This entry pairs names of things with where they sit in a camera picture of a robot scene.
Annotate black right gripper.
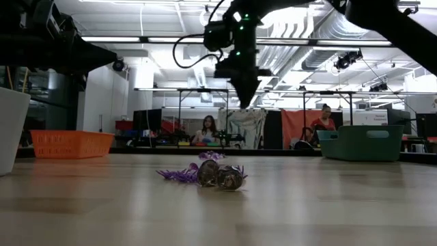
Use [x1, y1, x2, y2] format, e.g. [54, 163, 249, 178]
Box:
[213, 53, 273, 109]

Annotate teal plastic bin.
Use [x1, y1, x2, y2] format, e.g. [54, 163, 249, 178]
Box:
[316, 124, 405, 162]

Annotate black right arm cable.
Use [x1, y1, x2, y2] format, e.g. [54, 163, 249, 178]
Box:
[172, 33, 225, 69]

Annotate black track spotlight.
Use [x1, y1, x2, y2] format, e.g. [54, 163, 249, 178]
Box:
[368, 81, 389, 92]
[333, 50, 363, 71]

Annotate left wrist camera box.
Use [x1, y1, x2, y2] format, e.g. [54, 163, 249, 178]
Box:
[33, 0, 79, 37]

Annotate silver ventilation duct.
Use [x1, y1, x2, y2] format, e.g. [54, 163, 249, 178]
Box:
[300, 10, 373, 71]

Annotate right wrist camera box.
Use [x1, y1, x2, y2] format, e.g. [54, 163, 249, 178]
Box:
[203, 20, 235, 53]

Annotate pale grey plastic bin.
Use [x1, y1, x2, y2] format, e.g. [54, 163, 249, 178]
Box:
[0, 87, 31, 177]

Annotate person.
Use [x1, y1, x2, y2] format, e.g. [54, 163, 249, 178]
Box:
[191, 115, 221, 146]
[309, 104, 337, 148]

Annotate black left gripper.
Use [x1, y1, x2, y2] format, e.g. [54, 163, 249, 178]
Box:
[10, 32, 118, 75]

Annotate white ceiling ring lamp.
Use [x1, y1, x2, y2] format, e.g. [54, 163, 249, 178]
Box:
[199, 8, 219, 27]

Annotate white sign board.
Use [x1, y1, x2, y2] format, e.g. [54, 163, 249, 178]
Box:
[353, 109, 389, 126]

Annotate black background rig frame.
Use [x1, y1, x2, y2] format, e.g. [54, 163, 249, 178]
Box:
[302, 90, 354, 133]
[177, 87, 229, 148]

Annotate orange fabric panel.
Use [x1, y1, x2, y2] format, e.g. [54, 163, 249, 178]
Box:
[281, 109, 344, 150]

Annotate red slanted board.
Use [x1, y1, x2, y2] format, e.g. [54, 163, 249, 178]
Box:
[160, 119, 182, 135]

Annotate black computer monitor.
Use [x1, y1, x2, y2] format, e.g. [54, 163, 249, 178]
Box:
[387, 108, 412, 135]
[415, 112, 437, 138]
[132, 108, 163, 131]

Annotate white patterned cloth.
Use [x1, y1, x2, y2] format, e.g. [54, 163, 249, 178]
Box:
[218, 108, 267, 150]

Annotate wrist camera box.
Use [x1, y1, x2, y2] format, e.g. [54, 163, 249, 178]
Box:
[203, 20, 235, 53]
[33, 0, 79, 37]

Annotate black fabric panel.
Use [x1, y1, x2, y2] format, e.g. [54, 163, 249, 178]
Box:
[264, 109, 283, 150]

